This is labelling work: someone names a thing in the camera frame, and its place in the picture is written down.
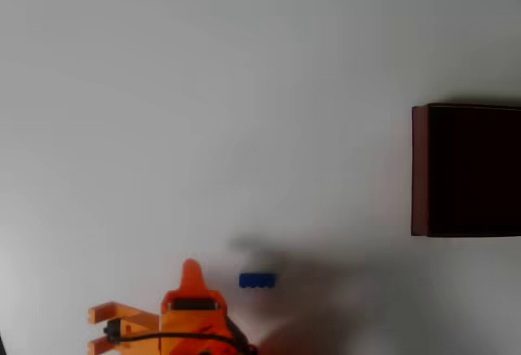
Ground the small blue block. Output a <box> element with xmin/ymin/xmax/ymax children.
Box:
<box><xmin>238</xmin><ymin>272</ymin><xmax>278</xmax><ymax>290</ymax></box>

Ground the dark red box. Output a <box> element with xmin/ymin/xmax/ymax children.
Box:
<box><xmin>409</xmin><ymin>102</ymin><xmax>521</xmax><ymax>239</ymax></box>

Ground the black cable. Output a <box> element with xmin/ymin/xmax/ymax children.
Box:
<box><xmin>116</xmin><ymin>330</ymin><xmax>256</xmax><ymax>352</ymax></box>

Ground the small black camera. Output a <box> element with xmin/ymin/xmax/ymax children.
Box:
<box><xmin>103</xmin><ymin>318</ymin><xmax>124</xmax><ymax>343</ymax></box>

